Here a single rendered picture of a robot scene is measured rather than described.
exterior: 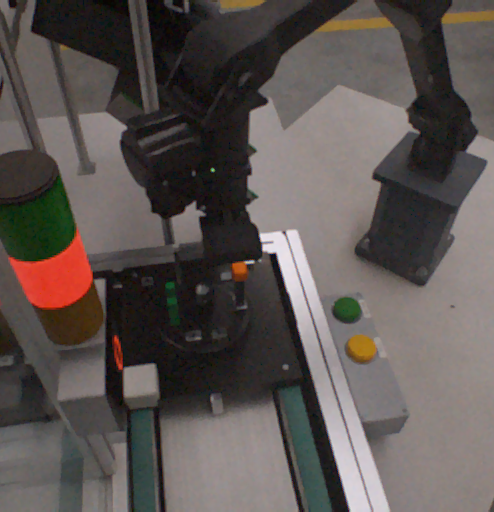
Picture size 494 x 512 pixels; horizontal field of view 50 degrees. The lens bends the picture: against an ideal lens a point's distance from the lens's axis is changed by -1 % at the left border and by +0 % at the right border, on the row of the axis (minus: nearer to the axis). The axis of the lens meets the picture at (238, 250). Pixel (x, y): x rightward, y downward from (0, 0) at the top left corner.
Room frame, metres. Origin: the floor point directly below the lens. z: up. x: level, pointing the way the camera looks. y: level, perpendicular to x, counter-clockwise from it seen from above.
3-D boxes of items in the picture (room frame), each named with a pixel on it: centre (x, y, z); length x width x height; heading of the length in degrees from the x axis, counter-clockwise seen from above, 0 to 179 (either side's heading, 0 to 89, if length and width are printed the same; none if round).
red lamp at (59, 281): (0.25, 0.14, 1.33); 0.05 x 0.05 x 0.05
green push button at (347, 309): (0.48, -0.17, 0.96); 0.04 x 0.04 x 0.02
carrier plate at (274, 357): (0.46, 0.05, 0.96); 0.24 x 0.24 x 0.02; 9
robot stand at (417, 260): (0.70, -0.32, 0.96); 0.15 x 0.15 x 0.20; 53
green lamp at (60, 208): (0.25, 0.14, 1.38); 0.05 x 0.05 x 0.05
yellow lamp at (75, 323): (0.25, 0.14, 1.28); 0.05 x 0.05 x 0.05
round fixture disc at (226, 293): (0.46, 0.05, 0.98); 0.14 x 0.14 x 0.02
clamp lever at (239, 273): (0.47, 0.01, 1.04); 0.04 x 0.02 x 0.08; 99
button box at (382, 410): (0.41, -0.18, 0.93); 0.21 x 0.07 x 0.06; 9
